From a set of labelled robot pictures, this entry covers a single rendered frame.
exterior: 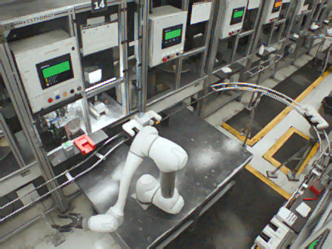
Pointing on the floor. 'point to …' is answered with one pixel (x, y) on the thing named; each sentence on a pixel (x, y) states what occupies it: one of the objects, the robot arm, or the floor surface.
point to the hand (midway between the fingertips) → (58, 221)
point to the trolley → (321, 50)
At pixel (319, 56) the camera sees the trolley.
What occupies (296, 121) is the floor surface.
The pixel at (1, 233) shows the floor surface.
